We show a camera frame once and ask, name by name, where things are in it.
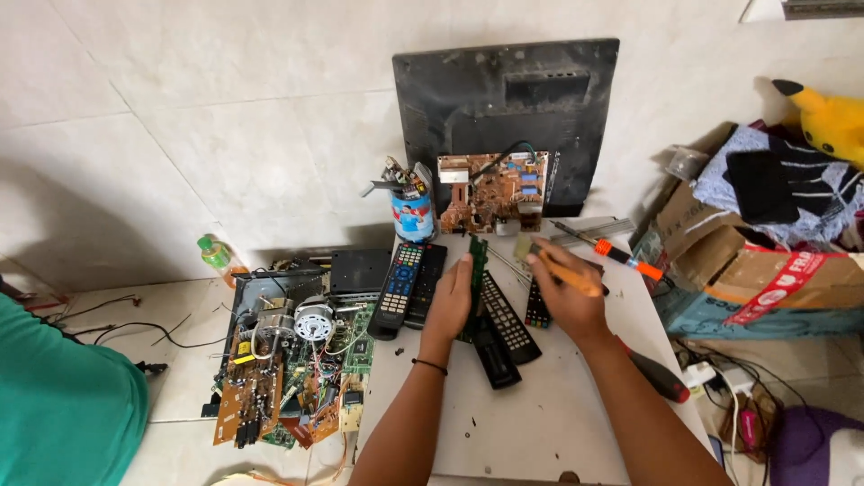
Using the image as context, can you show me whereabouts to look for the person's right hand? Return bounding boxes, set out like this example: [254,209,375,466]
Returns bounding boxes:
[527,236,613,345]

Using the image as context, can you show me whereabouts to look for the person's left hand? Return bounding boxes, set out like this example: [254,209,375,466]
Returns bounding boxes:
[418,253,477,348]

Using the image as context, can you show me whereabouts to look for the green circuit board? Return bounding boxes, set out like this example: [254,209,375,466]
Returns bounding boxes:
[458,234,489,343]

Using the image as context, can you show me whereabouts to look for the wooden handle brush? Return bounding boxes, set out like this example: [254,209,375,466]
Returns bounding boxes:
[513,236,606,298]

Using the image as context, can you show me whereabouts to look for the plain black remote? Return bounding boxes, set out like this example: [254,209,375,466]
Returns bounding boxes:
[404,243,449,330]

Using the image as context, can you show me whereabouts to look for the thin metal rods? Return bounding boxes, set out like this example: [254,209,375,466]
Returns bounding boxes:
[485,243,534,286]

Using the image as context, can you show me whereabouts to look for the black remote with coloured buttons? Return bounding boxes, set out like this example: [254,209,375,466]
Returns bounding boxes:
[524,275,554,330]

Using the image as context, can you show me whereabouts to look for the bundle of metal rods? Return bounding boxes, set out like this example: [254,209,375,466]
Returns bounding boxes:
[549,216,637,246]

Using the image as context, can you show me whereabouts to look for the black remote with blue buttons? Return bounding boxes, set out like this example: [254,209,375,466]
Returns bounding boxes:
[367,242,427,341]

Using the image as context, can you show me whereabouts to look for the black remote with grey buttons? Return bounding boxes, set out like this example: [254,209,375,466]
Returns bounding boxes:
[480,269,543,366]

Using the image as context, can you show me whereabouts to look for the orange and black screwdriver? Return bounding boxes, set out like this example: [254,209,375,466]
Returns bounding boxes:
[549,220,666,282]

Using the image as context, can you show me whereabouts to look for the blue can with tools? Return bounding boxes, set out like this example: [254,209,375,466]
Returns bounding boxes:
[360,156,436,243]

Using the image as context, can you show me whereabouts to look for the brown power circuit board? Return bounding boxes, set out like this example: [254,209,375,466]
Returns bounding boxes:
[436,151,549,236]

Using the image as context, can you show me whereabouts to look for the long black remote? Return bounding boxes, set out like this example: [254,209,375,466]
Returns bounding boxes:
[468,313,523,391]

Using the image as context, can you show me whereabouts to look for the black plastic box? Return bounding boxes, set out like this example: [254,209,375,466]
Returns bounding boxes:
[328,247,394,295]

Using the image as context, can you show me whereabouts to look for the red and black screwdriver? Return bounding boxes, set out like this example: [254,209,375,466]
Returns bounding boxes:
[613,336,691,405]

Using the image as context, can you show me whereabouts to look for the clear plastic cup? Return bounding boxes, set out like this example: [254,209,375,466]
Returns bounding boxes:
[667,144,711,182]

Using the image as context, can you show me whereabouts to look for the black monitor back cover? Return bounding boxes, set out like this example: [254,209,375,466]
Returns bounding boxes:
[392,38,621,219]

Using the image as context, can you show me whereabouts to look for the heap of electronic parts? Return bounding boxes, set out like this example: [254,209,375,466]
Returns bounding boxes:
[201,253,394,451]

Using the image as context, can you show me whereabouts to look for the cardboard box with clothes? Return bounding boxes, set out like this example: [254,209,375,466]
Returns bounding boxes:
[630,121,864,340]

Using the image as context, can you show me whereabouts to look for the green plastic bottle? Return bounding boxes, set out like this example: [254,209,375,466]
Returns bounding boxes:
[196,234,235,289]

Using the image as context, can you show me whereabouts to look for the purple cloth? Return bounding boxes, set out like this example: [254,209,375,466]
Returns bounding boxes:
[769,406,864,486]

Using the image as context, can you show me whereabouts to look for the yellow plush toy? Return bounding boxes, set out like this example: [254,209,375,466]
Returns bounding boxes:
[771,79,864,170]

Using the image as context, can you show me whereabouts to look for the white power strip with cables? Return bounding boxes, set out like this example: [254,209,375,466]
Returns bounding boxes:
[674,337,785,468]

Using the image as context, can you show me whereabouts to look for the black cables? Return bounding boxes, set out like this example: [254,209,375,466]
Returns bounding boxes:
[40,293,232,375]

